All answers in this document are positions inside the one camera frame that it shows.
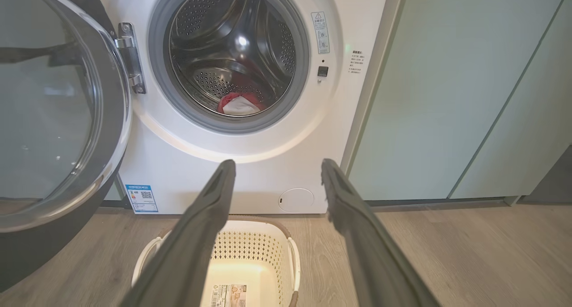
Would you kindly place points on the chrome door hinge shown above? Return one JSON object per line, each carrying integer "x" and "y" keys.
{"x": 132, "y": 56}

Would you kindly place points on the pale green cabinet dark trim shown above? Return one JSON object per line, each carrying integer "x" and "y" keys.
{"x": 114, "y": 194}

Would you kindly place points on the black door latch socket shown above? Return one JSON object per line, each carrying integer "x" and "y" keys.
{"x": 322, "y": 71}

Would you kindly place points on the white perforated laundry basket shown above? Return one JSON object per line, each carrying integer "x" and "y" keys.
{"x": 250, "y": 253}

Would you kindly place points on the round white filter cover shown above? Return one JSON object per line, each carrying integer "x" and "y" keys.
{"x": 296, "y": 200}

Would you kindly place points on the white garment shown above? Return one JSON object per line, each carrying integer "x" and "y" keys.
{"x": 241, "y": 106}

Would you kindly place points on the stainless steel washing machine drum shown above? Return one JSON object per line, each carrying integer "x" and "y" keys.
{"x": 223, "y": 43}

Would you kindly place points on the red printed garment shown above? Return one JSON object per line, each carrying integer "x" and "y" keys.
{"x": 223, "y": 102}

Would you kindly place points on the white barcode basket sticker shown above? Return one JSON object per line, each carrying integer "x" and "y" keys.
{"x": 229, "y": 296}

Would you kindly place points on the blue energy label sticker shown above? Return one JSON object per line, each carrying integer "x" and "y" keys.
{"x": 141, "y": 199}

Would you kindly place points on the white front-load washing machine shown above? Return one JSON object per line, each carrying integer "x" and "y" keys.
{"x": 178, "y": 164}

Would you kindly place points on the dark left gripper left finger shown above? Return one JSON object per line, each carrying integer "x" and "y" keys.
{"x": 192, "y": 253}

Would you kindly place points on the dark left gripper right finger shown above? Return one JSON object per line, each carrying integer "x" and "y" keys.
{"x": 371, "y": 262}

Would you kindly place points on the white warning sticker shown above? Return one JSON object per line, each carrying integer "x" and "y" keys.
{"x": 321, "y": 32}

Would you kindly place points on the washing machine door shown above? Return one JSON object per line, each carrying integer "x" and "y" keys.
{"x": 44, "y": 119}

